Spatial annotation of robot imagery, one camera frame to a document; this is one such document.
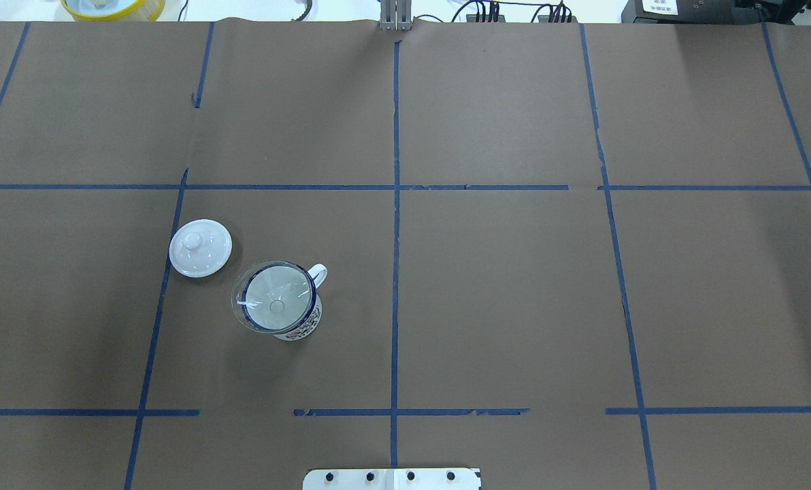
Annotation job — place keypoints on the clear glass funnel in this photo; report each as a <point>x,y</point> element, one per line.
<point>276,299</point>

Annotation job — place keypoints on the white ceramic mug lid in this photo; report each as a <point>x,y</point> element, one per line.
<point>200,248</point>

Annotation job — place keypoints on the white enamel mug blue rim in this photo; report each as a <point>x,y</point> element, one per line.
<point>303,327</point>

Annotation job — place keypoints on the black box with label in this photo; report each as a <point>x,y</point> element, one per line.
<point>712,12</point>

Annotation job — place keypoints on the yellow tape roll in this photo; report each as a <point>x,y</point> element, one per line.
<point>114,11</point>

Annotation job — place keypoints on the grey metal bracket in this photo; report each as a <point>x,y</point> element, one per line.
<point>396,15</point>

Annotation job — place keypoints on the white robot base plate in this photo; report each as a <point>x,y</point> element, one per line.
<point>393,478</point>

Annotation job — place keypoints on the black power strip with cables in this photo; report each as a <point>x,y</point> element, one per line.
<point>525,12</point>

